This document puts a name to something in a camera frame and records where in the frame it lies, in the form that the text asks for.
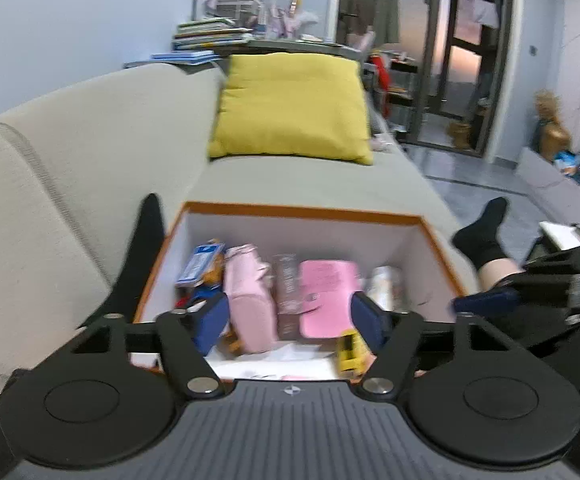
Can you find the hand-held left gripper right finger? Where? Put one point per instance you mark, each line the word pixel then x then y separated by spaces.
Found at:
pixel 367 320

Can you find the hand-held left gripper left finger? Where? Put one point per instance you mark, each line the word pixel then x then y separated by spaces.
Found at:
pixel 212 322

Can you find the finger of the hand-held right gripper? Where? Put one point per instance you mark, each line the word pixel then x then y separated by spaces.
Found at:
pixel 489 302
pixel 574 260

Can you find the yellow toy car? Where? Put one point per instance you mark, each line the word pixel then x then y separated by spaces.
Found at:
pixel 352 352

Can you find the maroon small box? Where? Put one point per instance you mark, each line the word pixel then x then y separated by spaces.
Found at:
pixel 287 295

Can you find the orange cardboard box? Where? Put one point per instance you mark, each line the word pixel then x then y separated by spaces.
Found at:
pixel 295 230

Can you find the white notebook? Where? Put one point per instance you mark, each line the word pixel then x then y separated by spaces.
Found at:
pixel 564 235

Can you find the pink pouch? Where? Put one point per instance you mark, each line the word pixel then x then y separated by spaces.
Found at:
pixel 250 300

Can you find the pink case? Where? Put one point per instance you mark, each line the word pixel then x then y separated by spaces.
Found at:
pixel 327 297

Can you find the blue snack packet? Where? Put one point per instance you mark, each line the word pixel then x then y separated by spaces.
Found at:
pixel 200 267

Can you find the grey cardboard box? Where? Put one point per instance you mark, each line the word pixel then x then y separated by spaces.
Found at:
pixel 554 180

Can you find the person's left leg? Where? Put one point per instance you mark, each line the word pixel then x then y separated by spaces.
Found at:
pixel 142 250

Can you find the golden statue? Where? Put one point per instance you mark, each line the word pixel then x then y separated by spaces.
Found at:
pixel 552 130

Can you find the wicker basket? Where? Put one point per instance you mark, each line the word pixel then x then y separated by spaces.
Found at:
pixel 459 135

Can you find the pale pink cloth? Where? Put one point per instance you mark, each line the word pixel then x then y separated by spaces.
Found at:
pixel 380 143

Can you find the beige sofa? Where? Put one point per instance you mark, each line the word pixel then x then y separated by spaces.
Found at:
pixel 70 185

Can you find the dark framed glass door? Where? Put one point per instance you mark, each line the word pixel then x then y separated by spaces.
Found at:
pixel 469 60

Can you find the yellow pillow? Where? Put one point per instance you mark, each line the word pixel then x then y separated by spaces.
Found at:
pixel 290 105

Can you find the red cloth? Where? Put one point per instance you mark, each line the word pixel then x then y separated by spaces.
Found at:
pixel 380 72

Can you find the blue book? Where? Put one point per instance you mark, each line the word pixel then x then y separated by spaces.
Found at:
pixel 185 56

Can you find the stack of books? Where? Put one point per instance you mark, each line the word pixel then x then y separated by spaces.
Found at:
pixel 210 35

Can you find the hanging grey garment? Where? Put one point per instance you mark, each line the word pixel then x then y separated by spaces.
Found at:
pixel 382 10

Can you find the desk organizer rack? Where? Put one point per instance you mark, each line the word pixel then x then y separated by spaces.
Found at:
pixel 232 2

